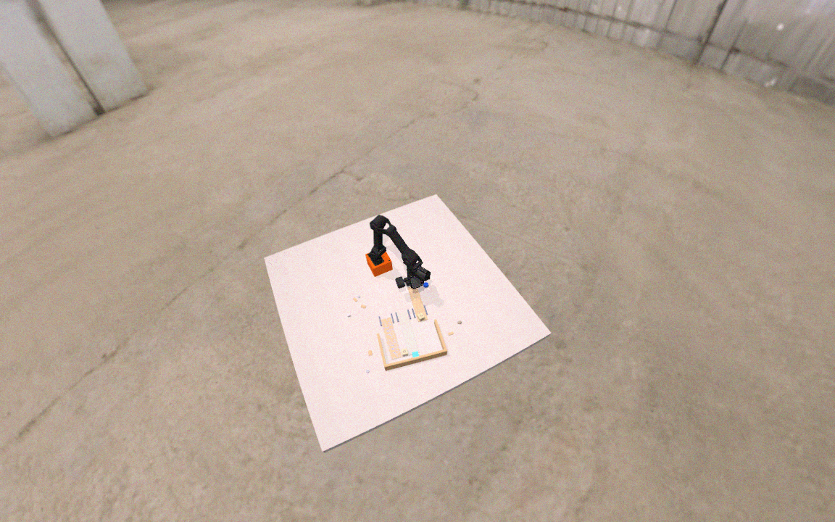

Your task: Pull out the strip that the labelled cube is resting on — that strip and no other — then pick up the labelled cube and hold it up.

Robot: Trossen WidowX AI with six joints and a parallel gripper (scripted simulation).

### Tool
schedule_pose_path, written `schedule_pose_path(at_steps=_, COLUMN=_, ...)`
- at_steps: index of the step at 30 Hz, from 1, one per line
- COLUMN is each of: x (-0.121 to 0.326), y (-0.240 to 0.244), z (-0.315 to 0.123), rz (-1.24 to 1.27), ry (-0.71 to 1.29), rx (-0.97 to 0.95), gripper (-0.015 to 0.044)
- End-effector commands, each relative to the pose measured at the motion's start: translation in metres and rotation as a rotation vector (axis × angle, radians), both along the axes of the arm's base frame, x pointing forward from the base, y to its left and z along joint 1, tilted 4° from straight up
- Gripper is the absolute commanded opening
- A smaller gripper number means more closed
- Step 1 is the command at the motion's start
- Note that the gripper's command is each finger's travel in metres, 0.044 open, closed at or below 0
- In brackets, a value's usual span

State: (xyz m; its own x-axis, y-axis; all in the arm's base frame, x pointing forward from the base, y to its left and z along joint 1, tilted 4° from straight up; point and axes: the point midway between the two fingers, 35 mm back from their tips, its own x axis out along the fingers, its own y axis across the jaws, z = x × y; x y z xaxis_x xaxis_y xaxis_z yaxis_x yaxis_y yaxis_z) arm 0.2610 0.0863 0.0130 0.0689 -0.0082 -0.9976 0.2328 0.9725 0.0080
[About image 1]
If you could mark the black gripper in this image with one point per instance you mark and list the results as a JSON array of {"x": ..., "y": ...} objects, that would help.
[{"x": 400, "y": 281}]

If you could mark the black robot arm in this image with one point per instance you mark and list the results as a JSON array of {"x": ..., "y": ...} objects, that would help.
[{"x": 409, "y": 256}]

